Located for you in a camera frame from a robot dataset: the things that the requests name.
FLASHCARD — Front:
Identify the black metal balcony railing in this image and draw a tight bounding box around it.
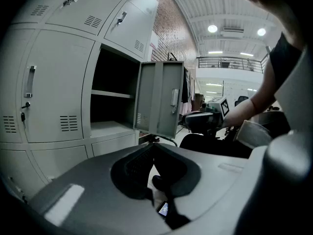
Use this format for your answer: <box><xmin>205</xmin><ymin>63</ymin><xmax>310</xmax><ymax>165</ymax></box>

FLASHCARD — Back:
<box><xmin>196</xmin><ymin>55</ymin><xmax>269</xmax><ymax>73</ymax></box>

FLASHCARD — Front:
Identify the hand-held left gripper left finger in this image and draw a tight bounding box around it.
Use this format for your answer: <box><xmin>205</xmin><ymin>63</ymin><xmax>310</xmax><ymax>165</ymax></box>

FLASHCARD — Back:
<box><xmin>30</xmin><ymin>142</ymin><xmax>169</xmax><ymax>235</ymax></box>

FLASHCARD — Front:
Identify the hanging dark garment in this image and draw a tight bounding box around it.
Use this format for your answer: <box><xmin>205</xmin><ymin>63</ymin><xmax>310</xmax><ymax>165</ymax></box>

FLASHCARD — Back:
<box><xmin>180</xmin><ymin>67</ymin><xmax>189</xmax><ymax>105</ymax></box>

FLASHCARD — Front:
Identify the grey locker door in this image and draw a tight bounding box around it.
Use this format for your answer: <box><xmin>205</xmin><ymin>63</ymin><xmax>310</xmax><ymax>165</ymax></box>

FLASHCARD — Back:
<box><xmin>133</xmin><ymin>61</ymin><xmax>184</xmax><ymax>139</ymax></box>

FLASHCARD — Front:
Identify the hanging light garment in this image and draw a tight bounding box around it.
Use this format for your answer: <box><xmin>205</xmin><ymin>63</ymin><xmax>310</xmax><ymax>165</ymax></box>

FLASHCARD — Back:
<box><xmin>188</xmin><ymin>70</ymin><xmax>196</xmax><ymax>101</ymax></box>

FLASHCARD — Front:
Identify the white wall poster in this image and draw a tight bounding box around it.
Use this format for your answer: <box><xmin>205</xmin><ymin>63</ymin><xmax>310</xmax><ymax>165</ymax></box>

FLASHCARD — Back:
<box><xmin>149</xmin><ymin>30</ymin><xmax>160</xmax><ymax>61</ymax></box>

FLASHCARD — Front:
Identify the grey metal locker cabinet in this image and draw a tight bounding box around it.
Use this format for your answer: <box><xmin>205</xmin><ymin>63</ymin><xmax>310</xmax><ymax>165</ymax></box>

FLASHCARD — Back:
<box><xmin>0</xmin><ymin>0</ymin><xmax>185</xmax><ymax>205</ymax></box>

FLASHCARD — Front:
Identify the person's right forearm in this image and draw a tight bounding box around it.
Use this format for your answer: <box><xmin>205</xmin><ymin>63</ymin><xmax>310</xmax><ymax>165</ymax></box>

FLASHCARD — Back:
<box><xmin>222</xmin><ymin>89</ymin><xmax>282</xmax><ymax>131</ymax></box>

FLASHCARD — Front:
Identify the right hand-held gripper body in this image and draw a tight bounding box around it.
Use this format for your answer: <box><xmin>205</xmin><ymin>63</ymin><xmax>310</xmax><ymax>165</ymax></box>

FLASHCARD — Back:
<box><xmin>206</xmin><ymin>96</ymin><xmax>232</xmax><ymax>132</ymax></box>

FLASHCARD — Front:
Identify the person's dark shirt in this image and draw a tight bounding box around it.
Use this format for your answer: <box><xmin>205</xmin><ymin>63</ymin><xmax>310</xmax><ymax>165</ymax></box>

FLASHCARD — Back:
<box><xmin>268</xmin><ymin>32</ymin><xmax>306</xmax><ymax>90</ymax></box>

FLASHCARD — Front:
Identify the small device with blue screen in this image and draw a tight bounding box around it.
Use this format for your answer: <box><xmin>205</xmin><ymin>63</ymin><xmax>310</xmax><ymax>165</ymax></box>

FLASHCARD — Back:
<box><xmin>156</xmin><ymin>200</ymin><xmax>170</xmax><ymax>217</ymax></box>

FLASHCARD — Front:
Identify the black office chair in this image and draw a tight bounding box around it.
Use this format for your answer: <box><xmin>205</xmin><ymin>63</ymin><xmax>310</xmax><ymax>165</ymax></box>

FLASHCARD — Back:
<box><xmin>234</xmin><ymin>95</ymin><xmax>249</xmax><ymax>107</ymax></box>

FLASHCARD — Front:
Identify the pink garment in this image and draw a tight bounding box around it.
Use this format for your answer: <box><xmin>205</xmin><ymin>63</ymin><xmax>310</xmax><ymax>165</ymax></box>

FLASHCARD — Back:
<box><xmin>179</xmin><ymin>101</ymin><xmax>194</xmax><ymax>117</ymax></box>

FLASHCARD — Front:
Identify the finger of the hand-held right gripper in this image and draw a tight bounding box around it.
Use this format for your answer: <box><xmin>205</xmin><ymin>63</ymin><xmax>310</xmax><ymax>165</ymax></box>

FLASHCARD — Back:
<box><xmin>184</xmin><ymin>111</ymin><xmax>215</xmax><ymax>134</ymax></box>

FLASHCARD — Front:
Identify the ceiling air conditioner unit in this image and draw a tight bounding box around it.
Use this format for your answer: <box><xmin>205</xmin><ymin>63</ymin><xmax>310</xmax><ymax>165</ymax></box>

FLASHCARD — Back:
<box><xmin>221</xmin><ymin>26</ymin><xmax>245</xmax><ymax>38</ymax></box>

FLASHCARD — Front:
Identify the person's dark shoe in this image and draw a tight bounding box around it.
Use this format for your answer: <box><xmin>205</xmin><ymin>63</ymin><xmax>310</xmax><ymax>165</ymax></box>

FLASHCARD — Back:
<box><xmin>151</xmin><ymin>175</ymin><xmax>171</xmax><ymax>193</ymax></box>

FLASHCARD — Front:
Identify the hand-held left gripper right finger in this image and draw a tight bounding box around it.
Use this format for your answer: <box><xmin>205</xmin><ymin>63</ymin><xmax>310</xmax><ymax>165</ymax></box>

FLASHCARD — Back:
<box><xmin>153</xmin><ymin>142</ymin><xmax>250</xmax><ymax>222</ymax></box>

